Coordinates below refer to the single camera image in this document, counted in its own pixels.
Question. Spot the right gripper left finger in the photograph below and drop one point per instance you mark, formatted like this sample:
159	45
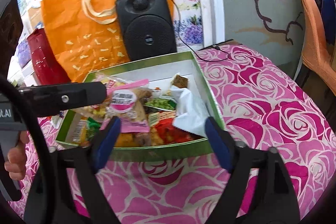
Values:
50	199

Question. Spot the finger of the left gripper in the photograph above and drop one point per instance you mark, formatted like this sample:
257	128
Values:
50	100

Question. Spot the yellow barcode snack bag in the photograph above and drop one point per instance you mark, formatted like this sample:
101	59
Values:
77	133

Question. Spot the green candy packet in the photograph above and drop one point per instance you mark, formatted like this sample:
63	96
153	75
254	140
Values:
92	126

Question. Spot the Danco Galette cookie bag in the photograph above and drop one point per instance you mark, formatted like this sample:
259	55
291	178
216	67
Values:
98	111

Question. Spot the pink plum melon-seed bag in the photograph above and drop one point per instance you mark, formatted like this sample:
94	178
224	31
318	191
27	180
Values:
126	105

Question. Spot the orange snack packet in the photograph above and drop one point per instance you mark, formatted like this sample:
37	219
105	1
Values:
126	140

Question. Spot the green pea snack packet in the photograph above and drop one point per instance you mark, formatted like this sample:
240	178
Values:
162	103

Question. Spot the red peanut snack packet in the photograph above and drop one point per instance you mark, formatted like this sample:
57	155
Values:
170	134

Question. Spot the white foil packet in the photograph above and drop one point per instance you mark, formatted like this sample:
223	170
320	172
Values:
191	110

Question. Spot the braised meat snack packet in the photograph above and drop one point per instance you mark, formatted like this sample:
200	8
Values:
179	81

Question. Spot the person's left hand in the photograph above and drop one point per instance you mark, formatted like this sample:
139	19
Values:
16	164

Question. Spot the red thermos jug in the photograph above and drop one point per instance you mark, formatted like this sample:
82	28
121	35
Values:
46	67

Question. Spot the orange tote bag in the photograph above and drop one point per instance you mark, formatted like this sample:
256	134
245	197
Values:
84	35

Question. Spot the pink rose tablecloth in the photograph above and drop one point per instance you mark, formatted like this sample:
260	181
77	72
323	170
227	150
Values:
260	105

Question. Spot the green gift box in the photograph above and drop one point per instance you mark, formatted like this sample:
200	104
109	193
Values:
159	71

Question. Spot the black speaker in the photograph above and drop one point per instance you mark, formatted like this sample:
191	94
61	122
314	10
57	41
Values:
146	27

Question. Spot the orange chair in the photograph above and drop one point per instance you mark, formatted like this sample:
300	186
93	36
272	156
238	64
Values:
314	53

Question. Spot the blue bag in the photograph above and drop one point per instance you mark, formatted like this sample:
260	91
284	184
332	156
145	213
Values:
327	11

